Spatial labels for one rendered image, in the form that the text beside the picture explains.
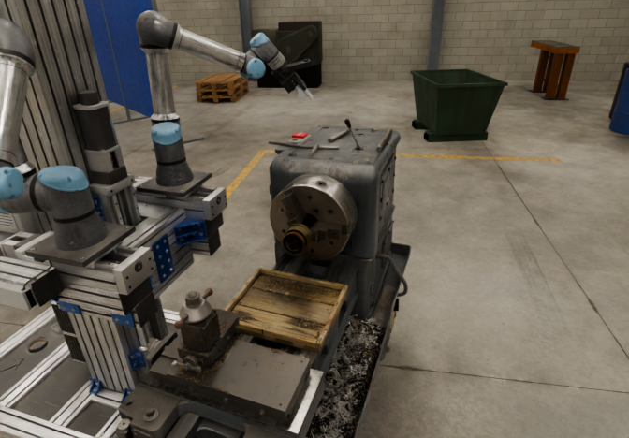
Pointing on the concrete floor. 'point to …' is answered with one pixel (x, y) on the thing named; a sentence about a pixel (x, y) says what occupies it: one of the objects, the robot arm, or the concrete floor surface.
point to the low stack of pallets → (221, 87)
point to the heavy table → (553, 68)
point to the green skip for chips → (455, 104)
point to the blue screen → (122, 36)
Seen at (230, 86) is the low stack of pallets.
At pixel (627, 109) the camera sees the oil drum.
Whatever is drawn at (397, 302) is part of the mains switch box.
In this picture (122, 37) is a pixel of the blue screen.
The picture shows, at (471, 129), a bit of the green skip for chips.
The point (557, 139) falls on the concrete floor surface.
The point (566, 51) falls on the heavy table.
